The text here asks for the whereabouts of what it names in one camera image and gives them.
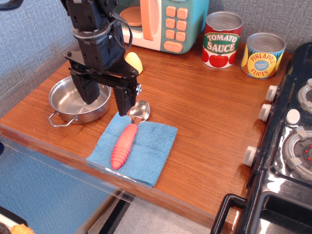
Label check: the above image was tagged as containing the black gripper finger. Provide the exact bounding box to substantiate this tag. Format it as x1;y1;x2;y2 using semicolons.
70;71;100;104
114;86;136;116

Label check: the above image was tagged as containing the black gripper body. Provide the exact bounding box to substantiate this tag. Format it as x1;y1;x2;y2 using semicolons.
65;19;141;95

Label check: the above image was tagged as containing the stainless steel pot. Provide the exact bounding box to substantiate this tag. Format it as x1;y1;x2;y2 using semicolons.
48;77;112;127

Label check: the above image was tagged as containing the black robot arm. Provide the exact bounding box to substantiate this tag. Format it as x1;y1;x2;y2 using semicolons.
61;0;141;116

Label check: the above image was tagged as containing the blue towel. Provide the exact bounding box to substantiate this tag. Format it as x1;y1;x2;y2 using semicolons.
87;113;177;187

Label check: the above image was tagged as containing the white stove knob bottom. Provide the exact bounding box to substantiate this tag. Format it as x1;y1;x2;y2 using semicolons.
243;146;257;167

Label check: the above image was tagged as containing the white stove knob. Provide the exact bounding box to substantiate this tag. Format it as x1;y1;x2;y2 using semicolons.
266;85;278;102
243;146;257;167
258;104;272;122

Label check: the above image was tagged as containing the yellow toy corn piece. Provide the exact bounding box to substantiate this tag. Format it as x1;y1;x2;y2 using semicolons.
125;52;143;74

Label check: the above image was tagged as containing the teal toy microwave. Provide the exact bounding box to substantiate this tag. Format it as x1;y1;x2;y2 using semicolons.
115;0;210;54

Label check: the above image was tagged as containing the tomato sauce can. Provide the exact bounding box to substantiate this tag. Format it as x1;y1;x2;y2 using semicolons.
202;11;243;69

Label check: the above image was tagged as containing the white stove knob middle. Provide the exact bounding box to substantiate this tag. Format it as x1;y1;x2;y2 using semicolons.
258;104;272;122

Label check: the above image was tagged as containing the pineapple slices can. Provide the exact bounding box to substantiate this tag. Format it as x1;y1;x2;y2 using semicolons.
241;32;286;79

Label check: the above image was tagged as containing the white stove knob top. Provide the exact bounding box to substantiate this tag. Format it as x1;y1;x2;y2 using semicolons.
266;85;278;102

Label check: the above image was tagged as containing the orange fuzzy object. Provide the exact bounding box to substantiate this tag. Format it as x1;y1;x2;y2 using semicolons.
11;224;34;234

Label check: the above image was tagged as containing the black toy stove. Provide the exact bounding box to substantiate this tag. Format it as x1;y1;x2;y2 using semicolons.
211;42;312;234

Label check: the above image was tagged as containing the spoon with pink handle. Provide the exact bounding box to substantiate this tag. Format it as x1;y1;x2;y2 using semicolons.
111;100;150;170

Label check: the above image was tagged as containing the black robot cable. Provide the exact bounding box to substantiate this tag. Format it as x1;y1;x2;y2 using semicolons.
111;11;134;51

